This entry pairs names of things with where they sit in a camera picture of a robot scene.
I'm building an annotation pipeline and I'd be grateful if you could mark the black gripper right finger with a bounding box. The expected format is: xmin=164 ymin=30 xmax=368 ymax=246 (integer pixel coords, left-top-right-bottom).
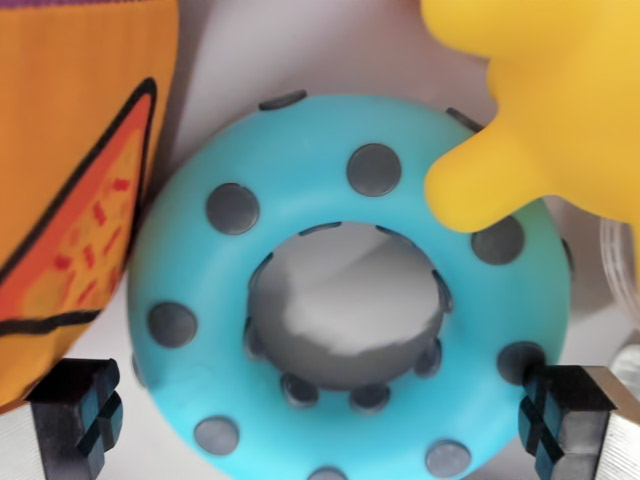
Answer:
xmin=517 ymin=363 xmax=640 ymax=480

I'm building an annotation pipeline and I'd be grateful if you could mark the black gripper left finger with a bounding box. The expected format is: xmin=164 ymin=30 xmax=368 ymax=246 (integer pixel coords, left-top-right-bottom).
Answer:
xmin=0 ymin=357 xmax=124 ymax=480

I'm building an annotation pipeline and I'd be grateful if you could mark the fabric cube with pizza print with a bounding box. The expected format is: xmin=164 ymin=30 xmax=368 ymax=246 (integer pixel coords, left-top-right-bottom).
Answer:
xmin=0 ymin=0 xmax=181 ymax=416

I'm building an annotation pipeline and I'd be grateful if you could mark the yellow spiky ball toy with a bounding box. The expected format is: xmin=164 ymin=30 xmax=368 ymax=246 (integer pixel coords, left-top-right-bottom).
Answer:
xmin=418 ymin=0 xmax=640 ymax=234

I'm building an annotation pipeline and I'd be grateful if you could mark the clear plastic ring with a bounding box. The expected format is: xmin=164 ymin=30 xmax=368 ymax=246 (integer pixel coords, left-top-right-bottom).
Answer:
xmin=598 ymin=218 xmax=640 ymax=322

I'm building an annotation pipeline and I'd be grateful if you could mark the teal ring with gray dots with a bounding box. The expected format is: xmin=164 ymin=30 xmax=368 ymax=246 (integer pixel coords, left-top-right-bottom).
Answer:
xmin=126 ymin=89 xmax=574 ymax=480

